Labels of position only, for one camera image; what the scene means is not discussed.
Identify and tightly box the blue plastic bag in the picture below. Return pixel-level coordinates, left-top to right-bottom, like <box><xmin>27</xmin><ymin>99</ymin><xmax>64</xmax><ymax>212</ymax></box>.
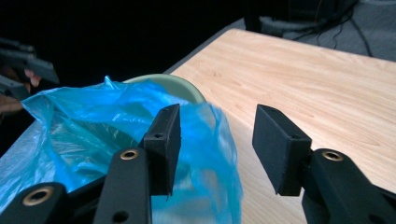
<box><xmin>0</xmin><ymin>75</ymin><xmax>244</xmax><ymax>224</ymax></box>

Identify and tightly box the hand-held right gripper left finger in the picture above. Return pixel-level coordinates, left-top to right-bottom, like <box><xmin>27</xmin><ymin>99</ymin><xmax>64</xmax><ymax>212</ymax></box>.
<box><xmin>143</xmin><ymin>104</ymin><xmax>182</xmax><ymax>197</ymax></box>

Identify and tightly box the black cable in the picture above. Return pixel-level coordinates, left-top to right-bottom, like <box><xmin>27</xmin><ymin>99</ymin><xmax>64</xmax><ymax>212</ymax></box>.
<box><xmin>289</xmin><ymin>0</ymin><xmax>375</xmax><ymax>58</ymax></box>

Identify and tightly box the pale green round container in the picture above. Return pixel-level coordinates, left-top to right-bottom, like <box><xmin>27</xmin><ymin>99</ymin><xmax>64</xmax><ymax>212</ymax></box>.
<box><xmin>123</xmin><ymin>73</ymin><xmax>207</xmax><ymax>105</ymax></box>

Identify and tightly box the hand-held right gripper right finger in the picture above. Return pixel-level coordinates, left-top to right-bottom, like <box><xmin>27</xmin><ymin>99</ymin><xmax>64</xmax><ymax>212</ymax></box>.
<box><xmin>251</xmin><ymin>104</ymin><xmax>313</xmax><ymax>197</ymax></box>

